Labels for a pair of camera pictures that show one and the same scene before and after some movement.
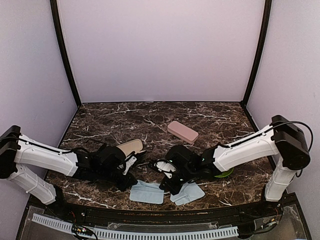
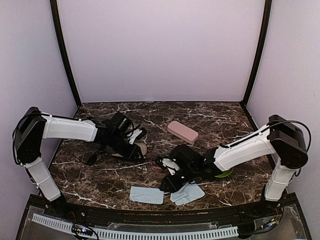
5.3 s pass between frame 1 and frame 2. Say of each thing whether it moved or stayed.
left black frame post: stayed
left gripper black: moved
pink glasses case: stayed
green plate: stayed
